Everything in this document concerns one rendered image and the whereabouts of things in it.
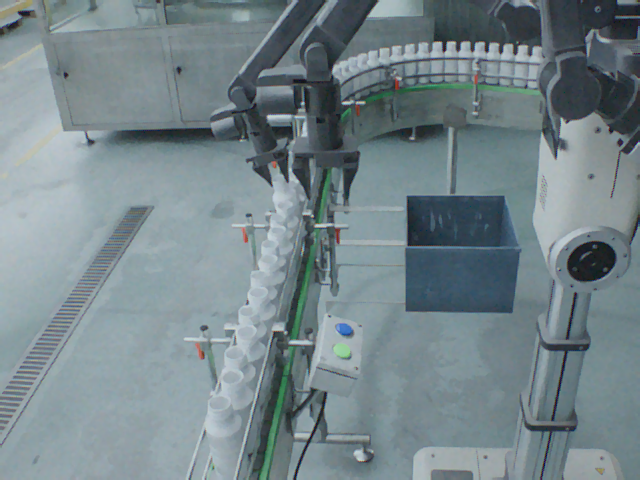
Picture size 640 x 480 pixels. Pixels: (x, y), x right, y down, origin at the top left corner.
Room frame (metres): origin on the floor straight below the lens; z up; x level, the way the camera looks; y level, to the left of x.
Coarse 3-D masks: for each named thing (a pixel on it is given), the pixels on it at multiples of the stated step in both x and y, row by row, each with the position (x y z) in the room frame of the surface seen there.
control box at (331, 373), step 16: (336, 320) 1.01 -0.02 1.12; (320, 336) 0.97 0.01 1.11; (336, 336) 0.96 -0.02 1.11; (352, 336) 0.97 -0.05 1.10; (320, 352) 0.91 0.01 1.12; (352, 352) 0.93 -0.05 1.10; (320, 368) 0.89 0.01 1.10; (336, 368) 0.88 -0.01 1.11; (352, 368) 0.89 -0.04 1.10; (320, 384) 0.89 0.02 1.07; (336, 384) 0.88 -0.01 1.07; (352, 384) 0.88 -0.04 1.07; (304, 400) 0.96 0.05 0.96; (320, 416) 0.92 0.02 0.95; (304, 448) 0.92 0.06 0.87
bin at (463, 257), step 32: (416, 224) 1.82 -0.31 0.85; (448, 224) 1.80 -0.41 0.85; (480, 224) 1.79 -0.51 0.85; (512, 224) 1.61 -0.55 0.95; (416, 256) 1.52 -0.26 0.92; (448, 256) 1.50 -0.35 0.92; (480, 256) 1.49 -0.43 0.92; (512, 256) 1.48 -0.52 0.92; (416, 288) 1.52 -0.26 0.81; (448, 288) 1.50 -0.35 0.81; (480, 288) 1.49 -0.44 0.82; (512, 288) 1.48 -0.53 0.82
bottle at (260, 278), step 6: (258, 270) 1.12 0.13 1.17; (264, 270) 1.12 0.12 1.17; (252, 276) 1.11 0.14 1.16; (258, 276) 1.12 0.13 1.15; (264, 276) 1.12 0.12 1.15; (252, 282) 1.10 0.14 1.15; (258, 282) 1.09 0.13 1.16; (264, 282) 1.09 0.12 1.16; (270, 282) 1.11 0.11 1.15; (252, 288) 1.10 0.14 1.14; (270, 288) 1.10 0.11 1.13; (270, 294) 1.09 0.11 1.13; (276, 294) 1.10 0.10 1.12; (270, 300) 1.08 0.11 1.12; (276, 300) 1.10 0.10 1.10; (276, 306) 1.10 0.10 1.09; (276, 312) 1.09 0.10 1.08
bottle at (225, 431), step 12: (216, 396) 0.77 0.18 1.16; (228, 396) 0.77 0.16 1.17; (216, 408) 0.77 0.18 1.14; (228, 408) 0.75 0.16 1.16; (216, 420) 0.74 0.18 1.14; (228, 420) 0.74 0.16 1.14; (240, 420) 0.76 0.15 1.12; (216, 432) 0.73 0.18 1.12; (228, 432) 0.73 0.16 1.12; (240, 432) 0.74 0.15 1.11; (216, 444) 0.73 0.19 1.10; (228, 444) 0.73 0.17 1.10; (240, 444) 0.74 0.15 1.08; (216, 456) 0.73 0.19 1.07; (228, 456) 0.73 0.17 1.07; (216, 468) 0.74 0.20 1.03; (228, 468) 0.73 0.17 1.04
